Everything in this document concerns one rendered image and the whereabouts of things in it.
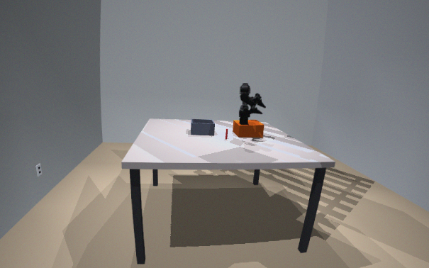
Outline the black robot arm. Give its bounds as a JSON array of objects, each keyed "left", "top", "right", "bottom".
[{"left": 239, "top": 83, "right": 261, "bottom": 125}]

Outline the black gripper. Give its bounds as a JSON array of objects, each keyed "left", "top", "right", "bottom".
[{"left": 246, "top": 97, "right": 266, "bottom": 114}]

